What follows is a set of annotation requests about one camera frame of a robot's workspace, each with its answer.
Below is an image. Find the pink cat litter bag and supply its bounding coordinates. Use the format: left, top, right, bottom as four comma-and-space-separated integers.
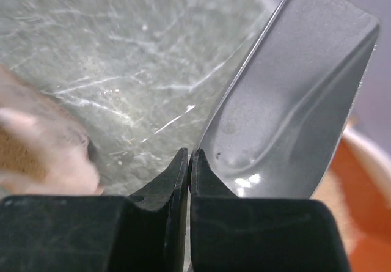
1, 67, 103, 196

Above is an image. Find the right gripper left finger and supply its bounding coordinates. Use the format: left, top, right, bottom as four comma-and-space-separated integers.
1, 148, 188, 271

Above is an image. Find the metal litter scoop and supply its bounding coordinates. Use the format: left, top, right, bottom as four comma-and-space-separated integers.
193, 0, 380, 199

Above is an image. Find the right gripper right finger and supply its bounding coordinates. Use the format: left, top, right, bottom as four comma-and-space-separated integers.
189, 150, 351, 271

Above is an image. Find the cream orange litter box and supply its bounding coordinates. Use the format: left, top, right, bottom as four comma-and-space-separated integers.
312, 117, 390, 271

